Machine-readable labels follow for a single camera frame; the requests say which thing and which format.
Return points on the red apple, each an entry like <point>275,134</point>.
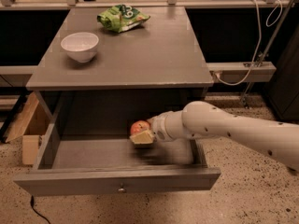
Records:
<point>139,126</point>

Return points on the grey metal rail frame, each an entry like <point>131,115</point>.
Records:
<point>236,72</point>

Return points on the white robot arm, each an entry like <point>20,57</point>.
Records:
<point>276,140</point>

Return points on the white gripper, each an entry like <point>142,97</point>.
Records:
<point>159,126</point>

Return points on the green snack bag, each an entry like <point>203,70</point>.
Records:
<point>121,18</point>

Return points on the grey open top drawer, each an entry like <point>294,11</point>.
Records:
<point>87,150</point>

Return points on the white ceramic bowl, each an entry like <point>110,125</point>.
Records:
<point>81,47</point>

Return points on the grey wooden cabinet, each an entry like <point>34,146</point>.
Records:
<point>134,75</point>

